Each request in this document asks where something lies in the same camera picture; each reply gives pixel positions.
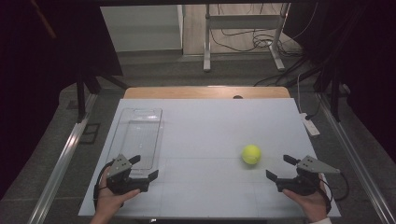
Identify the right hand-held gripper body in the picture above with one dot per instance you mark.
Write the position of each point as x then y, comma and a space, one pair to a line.
299, 185

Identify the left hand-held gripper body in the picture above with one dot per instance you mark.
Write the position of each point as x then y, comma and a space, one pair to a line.
124, 183

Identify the yellow tennis ball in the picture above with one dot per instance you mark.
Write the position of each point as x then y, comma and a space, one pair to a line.
251, 154

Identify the person's right hand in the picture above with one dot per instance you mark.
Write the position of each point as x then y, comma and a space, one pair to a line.
313, 205

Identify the clear plastic container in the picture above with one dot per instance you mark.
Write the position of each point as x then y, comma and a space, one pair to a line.
140, 137

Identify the white power strip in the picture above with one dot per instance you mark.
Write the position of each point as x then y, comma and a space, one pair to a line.
309, 125

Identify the black stand leg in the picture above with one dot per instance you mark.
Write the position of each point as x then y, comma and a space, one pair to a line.
335, 99
81, 99

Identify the wooden table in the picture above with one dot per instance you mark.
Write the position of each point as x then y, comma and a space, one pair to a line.
186, 92

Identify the black curtain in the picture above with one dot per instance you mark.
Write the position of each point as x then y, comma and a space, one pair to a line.
37, 77
367, 62

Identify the white cabinet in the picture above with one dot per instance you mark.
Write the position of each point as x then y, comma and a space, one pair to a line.
143, 28

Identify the aluminium rail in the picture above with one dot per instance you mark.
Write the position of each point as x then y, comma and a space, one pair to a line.
355, 155
62, 158

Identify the white metal stand frame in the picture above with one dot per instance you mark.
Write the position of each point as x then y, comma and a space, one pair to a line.
243, 21

